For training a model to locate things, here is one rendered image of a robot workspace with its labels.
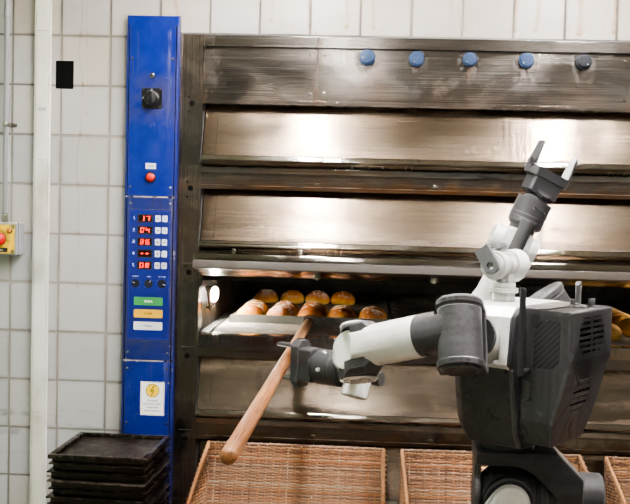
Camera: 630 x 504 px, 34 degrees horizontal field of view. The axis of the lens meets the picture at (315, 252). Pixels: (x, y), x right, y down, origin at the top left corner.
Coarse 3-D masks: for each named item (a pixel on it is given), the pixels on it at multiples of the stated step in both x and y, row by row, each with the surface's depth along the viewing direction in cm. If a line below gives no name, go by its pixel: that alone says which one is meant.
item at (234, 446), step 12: (300, 336) 298; (288, 348) 274; (288, 360) 258; (276, 372) 238; (264, 384) 224; (276, 384) 228; (264, 396) 211; (252, 408) 198; (264, 408) 205; (252, 420) 190; (240, 432) 179; (228, 444) 170; (240, 444) 173; (228, 456) 167
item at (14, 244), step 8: (0, 224) 312; (8, 224) 312; (16, 224) 312; (0, 232) 312; (16, 232) 312; (8, 240) 312; (16, 240) 312; (0, 248) 312; (8, 248) 312; (16, 248) 312
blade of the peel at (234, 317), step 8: (328, 312) 380; (232, 320) 348; (240, 320) 348; (248, 320) 348; (256, 320) 348; (264, 320) 348; (272, 320) 348; (280, 320) 347; (288, 320) 347; (296, 320) 347; (320, 320) 346; (328, 320) 346; (336, 320) 346; (344, 320) 346; (352, 320) 346; (368, 320) 345; (376, 320) 345; (384, 320) 345
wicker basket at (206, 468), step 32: (256, 448) 314; (288, 448) 313; (320, 448) 313; (352, 448) 312; (384, 448) 312; (224, 480) 313; (256, 480) 312; (288, 480) 312; (320, 480) 311; (352, 480) 310; (384, 480) 294
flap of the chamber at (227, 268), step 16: (208, 272) 312; (224, 272) 310; (240, 272) 309; (256, 272) 307; (272, 272) 306; (288, 272) 304; (304, 272) 303; (320, 272) 301; (336, 272) 300; (352, 272) 299; (368, 272) 298; (384, 272) 298; (400, 272) 298; (416, 272) 298; (432, 272) 298; (448, 272) 297; (464, 272) 297; (480, 272) 297; (528, 272) 296; (544, 272) 296; (560, 272) 296; (576, 272) 295; (592, 272) 295; (608, 272) 295; (624, 272) 295
